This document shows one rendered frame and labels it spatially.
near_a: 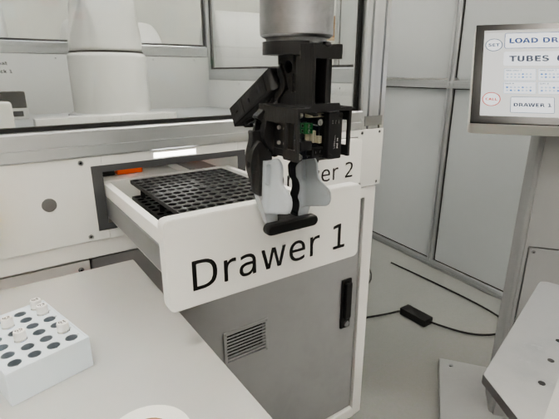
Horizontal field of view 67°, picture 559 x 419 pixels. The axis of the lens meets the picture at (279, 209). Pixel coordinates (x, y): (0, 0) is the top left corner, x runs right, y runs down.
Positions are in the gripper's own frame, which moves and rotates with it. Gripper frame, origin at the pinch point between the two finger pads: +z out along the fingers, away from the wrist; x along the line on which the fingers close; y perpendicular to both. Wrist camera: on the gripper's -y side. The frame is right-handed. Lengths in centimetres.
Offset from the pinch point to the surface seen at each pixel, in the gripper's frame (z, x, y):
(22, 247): 9.6, -26.3, -34.0
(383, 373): 91, 80, -47
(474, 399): 87, 91, -18
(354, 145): 0, 43, -32
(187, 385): 14.6, -15.0, 3.9
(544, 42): -24, 92, -17
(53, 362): 12.0, -26.3, -4.1
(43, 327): 11.0, -26.4, -10.0
